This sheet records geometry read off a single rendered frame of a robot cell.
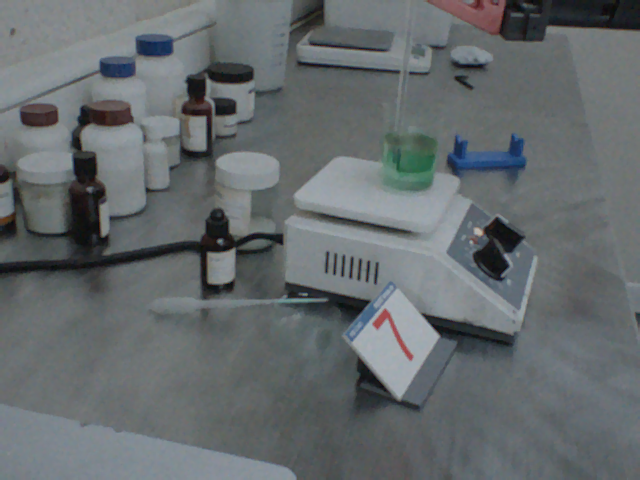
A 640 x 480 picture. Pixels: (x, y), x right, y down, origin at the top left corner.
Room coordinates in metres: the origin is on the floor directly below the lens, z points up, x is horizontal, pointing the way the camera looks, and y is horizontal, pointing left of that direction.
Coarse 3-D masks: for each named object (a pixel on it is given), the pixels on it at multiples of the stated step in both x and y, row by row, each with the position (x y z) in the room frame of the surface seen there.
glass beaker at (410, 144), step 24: (432, 96) 0.63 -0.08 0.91; (384, 120) 0.60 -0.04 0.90; (408, 120) 0.58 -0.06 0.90; (432, 120) 0.58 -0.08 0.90; (384, 144) 0.60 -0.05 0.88; (408, 144) 0.58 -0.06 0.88; (432, 144) 0.59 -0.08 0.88; (384, 168) 0.59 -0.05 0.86; (408, 168) 0.58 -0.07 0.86; (432, 168) 0.59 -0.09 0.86; (408, 192) 0.58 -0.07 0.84
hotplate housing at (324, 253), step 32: (288, 224) 0.56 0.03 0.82; (320, 224) 0.56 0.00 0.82; (352, 224) 0.56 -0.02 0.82; (448, 224) 0.58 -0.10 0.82; (288, 256) 0.56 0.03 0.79; (320, 256) 0.55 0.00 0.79; (352, 256) 0.54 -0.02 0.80; (384, 256) 0.53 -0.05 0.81; (416, 256) 0.53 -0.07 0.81; (288, 288) 0.56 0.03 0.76; (320, 288) 0.55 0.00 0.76; (352, 288) 0.54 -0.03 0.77; (416, 288) 0.52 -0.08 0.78; (448, 288) 0.52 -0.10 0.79; (480, 288) 0.51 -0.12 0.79; (448, 320) 0.52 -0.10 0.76; (480, 320) 0.51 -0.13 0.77; (512, 320) 0.50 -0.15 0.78
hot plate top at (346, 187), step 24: (336, 168) 0.64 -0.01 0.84; (360, 168) 0.64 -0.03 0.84; (312, 192) 0.58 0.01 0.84; (336, 192) 0.58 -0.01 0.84; (360, 192) 0.59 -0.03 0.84; (384, 192) 0.59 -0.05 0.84; (432, 192) 0.60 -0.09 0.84; (456, 192) 0.62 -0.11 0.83; (360, 216) 0.55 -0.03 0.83; (384, 216) 0.54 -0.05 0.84; (408, 216) 0.54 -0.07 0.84; (432, 216) 0.54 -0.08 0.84
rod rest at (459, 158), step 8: (456, 136) 0.94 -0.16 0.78; (512, 136) 0.96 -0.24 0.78; (456, 144) 0.93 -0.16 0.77; (464, 144) 0.92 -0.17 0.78; (512, 144) 0.96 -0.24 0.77; (520, 144) 0.94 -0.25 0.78; (448, 152) 0.94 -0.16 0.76; (456, 152) 0.93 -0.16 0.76; (464, 152) 0.92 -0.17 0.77; (472, 152) 0.95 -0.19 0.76; (480, 152) 0.95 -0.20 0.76; (488, 152) 0.95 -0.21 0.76; (496, 152) 0.95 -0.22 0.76; (504, 152) 0.96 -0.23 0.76; (512, 152) 0.95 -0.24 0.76; (520, 152) 0.94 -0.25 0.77; (448, 160) 0.93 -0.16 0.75; (456, 160) 0.91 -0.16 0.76; (464, 160) 0.91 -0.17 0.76; (472, 160) 0.92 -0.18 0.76; (480, 160) 0.92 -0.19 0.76; (488, 160) 0.92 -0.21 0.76; (496, 160) 0.93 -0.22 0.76; (504, 160) 0.93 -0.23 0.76; (512, 160) 0.93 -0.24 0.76; (520, 160) 0.93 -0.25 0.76
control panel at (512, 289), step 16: (464, 224) 0.59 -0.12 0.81; (480, 224) 0.60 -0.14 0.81; (464, 240) 0.56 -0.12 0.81; (480, 240) 0.58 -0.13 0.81; (448, 256) 0.52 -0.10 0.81; (464, 256) 0.54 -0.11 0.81; (512, 256) 0.58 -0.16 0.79; (528, 256) 0.60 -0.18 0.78; (480, 272) 0.53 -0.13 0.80; (512, 272) 0.56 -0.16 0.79; (528, 272) 0.57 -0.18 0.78; (496, 288) 0.52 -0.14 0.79; (512, 288) 0.53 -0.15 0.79; (512, 304) 0.51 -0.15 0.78
